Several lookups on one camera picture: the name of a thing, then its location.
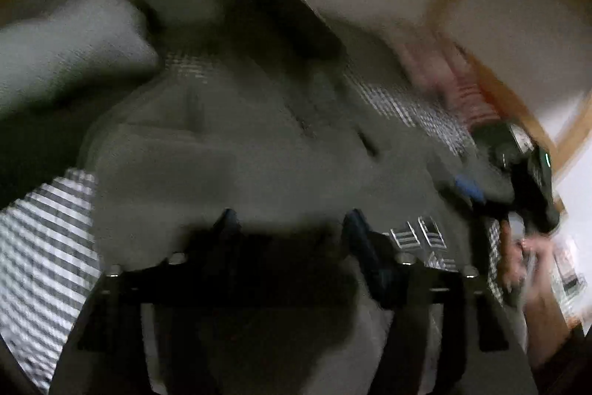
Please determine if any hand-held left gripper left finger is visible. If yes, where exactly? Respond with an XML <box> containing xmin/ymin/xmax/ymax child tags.
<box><xmin>48</xmin><ymin>208</ymin><xmax>260</xmax><ymax>395</ymax></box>

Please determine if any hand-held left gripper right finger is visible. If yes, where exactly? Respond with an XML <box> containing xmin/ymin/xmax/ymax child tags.
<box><xmin>341</xmin><ymin>209</ymin><xmax>539</xmax><ymax>395</ymax></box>

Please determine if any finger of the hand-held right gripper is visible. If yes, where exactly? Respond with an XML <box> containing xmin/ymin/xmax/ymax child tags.
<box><xmin>445</xmin><ymin>173</ymin><xmax>491</xmax><ymax>211</ymax></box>

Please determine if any large grey garment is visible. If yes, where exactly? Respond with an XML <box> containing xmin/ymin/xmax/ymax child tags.
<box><xmin>0</xmin><ymin>0</ymin><xmax>525</xmax><ymax>395</ymax></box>

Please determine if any person's right forearm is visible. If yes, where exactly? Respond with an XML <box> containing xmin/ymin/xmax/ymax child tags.
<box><xmin>520</xmin><ymin>284</ymin><xmax>586</xmax><ymax>372</ymax></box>

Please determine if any person's right hand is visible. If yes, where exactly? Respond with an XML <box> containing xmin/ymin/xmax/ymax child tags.
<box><xmin>502</xmin><ymin>219</ymin><xmax>558</xmax><ymax>305</ymax></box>

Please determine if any red striped cloth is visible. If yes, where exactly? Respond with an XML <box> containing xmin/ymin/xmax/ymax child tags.
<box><xmin>444</xmin><ymin>68</ymin><xmax>502</xmax><ymax>130</ymax></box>

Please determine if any pink cloth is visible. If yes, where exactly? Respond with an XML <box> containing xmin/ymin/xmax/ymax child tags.
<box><xmin>395</xmin><ymin>31</ymin><xmax>465</xmax><ymax>100</ymax></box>

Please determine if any checkered bed sheet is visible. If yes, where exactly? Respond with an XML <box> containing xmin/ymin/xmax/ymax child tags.
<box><xmin>0</xmin><ymin>48</ymin><xmax>509</xmax><ymax>393</ymax></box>

